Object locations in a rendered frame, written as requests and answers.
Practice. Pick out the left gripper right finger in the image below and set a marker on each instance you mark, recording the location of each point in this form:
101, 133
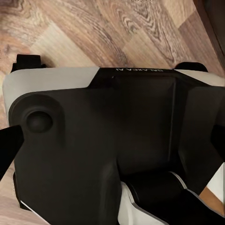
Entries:
217, 138

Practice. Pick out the nightstand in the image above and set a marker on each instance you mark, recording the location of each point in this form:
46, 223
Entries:
212, 14

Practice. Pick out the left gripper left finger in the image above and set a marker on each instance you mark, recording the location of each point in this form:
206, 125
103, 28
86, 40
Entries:
11, 141

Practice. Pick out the sliding door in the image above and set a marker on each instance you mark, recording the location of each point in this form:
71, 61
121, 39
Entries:
212, 200

